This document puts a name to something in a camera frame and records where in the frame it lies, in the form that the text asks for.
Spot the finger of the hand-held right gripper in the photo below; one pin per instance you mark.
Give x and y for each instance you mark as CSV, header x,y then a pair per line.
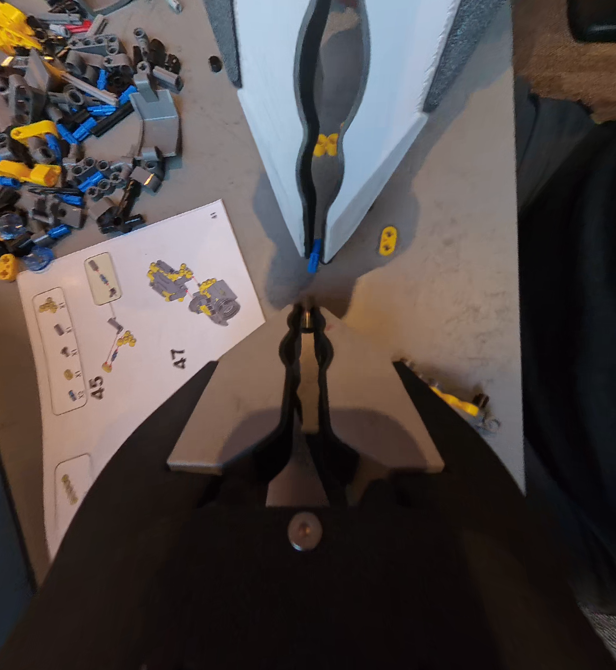
x,y
271,78
397,78

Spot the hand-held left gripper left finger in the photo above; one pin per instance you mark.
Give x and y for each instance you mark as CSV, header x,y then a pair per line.
x,y
234,408

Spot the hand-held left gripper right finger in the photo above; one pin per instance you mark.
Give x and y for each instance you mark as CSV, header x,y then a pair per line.
x,y
376,408

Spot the yellow grey toy brick assembly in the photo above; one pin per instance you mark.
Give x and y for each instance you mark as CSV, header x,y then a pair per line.
x,y
457,402

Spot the yellow angled toy liftarm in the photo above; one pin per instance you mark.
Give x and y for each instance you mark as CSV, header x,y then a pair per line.
x,y
326,144

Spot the pile of toy parts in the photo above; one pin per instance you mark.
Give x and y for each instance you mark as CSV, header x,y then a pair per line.
x,y
156,112

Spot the small grey toy connector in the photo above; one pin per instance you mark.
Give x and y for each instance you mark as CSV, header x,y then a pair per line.
x,y
308,316

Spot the small yellow toy liftarm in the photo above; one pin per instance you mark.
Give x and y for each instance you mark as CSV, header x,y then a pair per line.
x,y
389,239

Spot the blue toy pin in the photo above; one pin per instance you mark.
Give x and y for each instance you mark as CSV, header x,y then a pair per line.
x,y
314,256

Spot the small black toy bushing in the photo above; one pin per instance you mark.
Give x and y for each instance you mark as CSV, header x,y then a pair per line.
x,y
215,64

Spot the open instruction booklet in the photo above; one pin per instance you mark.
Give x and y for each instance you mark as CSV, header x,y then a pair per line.
x,y
146,356

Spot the black toy axle connector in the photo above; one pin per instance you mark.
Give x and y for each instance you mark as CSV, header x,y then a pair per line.
x,y
122,209

